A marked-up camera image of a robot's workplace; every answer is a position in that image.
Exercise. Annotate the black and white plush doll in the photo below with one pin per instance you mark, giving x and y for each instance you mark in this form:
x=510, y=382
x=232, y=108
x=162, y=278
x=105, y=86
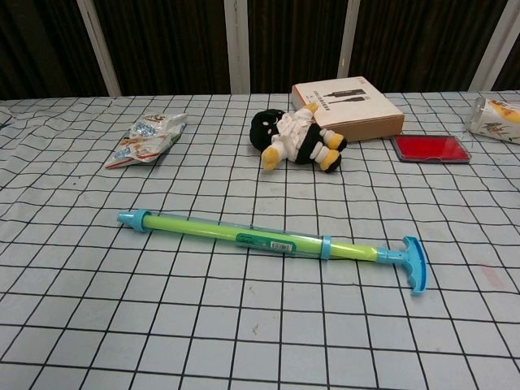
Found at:
x=292, y=138

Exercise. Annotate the white snack bag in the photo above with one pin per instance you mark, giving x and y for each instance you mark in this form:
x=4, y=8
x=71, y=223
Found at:
x=146, y=140

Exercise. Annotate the white black-checked tablecloth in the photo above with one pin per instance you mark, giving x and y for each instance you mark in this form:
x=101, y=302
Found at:
x=203, y=325

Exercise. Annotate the red ink pad case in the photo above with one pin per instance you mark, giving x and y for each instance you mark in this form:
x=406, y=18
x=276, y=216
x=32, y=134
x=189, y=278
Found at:
x=430, y=148

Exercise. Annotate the wrapped bread packet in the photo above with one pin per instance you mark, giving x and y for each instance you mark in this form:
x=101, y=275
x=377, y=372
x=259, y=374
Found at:
x=497, y=118

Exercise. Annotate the white frame post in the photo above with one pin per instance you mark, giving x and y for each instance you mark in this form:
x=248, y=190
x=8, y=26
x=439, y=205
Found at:
x=236, y=44
x=349, y=36
x=497, y=48
x=99, y=48

